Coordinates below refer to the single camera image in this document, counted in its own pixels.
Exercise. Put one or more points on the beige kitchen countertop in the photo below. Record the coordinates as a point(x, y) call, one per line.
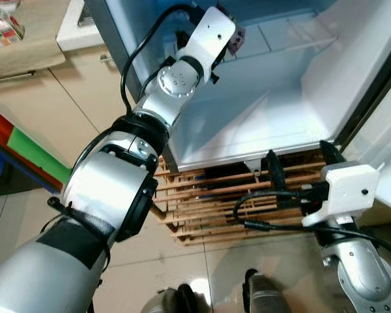
point(39, 45)

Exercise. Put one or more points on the robot leg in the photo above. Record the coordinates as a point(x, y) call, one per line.
point(264, 293)
point(182, 300)

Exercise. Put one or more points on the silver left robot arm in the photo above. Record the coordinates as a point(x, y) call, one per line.
point(111, 189)

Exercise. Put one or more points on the grey fridge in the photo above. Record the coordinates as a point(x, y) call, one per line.
point(274, 98)

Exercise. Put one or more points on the white fridge door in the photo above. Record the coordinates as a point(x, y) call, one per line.
point(384, 156)

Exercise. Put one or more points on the white kitchen counter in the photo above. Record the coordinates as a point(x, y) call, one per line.
point(78, 26)

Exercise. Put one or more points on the wooden slatted rack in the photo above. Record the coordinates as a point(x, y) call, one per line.
point(208, 202)

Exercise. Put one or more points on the green flat panel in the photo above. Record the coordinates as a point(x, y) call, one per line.
point(39, 156)

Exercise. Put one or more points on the small pink packaged item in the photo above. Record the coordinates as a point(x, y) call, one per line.
point(237, 40)

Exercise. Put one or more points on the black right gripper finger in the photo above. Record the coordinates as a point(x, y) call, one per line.
point(275, 173)
point(332, 154)

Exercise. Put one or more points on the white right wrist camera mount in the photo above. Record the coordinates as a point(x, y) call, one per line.
point(345, 192)

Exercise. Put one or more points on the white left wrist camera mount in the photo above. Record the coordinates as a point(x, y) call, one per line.
point(208, 39)

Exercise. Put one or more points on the clear fridge shelf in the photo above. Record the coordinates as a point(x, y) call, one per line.
point(293, 36)

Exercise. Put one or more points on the robot left leg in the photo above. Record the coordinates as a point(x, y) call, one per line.
point(182, 300)

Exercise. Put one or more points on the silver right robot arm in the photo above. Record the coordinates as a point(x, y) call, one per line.
point(365, 274)

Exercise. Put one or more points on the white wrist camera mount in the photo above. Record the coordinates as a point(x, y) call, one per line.
point(345, 192)
point(208, 39)

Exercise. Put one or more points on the robot right leg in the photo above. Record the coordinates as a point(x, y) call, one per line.
point(264, 293)

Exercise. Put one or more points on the colourful packets pile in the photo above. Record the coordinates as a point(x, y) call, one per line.
point(5, 23)

